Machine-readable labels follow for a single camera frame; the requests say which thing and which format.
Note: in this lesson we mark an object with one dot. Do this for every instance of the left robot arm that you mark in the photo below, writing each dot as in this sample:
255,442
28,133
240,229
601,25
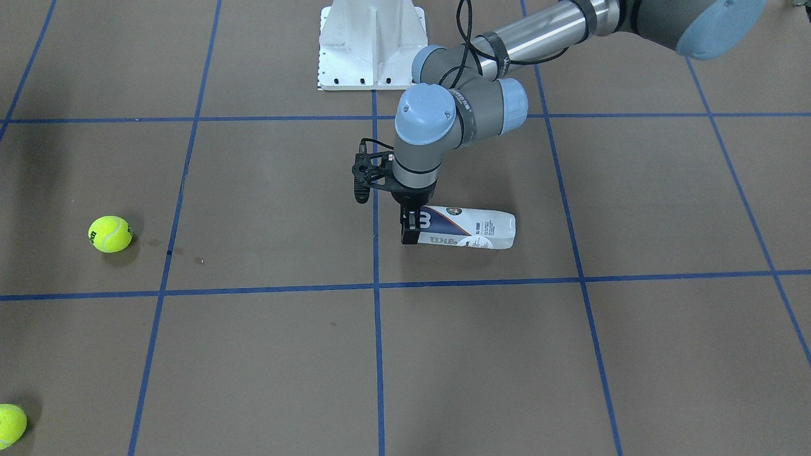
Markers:
464,95

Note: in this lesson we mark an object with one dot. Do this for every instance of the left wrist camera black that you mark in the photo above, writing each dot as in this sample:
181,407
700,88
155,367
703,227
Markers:
371,171

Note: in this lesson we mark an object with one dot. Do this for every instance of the Roland Garros tennis ball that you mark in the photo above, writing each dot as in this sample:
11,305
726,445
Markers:
110,234

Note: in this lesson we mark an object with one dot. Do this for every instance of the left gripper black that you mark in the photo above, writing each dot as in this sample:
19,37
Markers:
412,197

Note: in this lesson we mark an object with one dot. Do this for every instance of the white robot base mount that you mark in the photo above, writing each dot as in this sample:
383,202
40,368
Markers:
369,45

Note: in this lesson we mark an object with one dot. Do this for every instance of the Wilson tennis ball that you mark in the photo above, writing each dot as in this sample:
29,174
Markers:
14,422

